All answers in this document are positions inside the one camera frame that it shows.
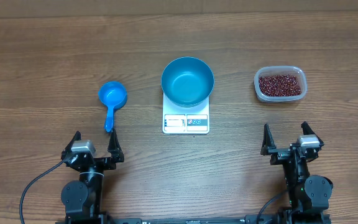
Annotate clear plastic food container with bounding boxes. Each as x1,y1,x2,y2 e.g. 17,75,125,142
254,66,308,103

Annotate blue metal bowl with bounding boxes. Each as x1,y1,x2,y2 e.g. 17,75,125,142
161,57,215,108

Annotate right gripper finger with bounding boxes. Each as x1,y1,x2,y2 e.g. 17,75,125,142
260,123,276,156
301,121,324,146

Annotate red adzuki beans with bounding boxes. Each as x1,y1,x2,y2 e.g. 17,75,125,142
258,75,301,97

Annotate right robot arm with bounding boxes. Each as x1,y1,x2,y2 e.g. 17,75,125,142
256,121,333,223

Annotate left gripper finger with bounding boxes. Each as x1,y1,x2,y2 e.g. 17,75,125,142
108,129,124,163
65,131,81,152

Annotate blue plastic measuring scoop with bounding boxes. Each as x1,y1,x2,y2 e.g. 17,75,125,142
98,81,127,133

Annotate white digital kitchen scale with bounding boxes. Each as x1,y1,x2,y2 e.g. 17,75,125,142
162,94,210,134

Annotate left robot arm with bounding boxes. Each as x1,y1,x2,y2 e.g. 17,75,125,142
61,130,124,223

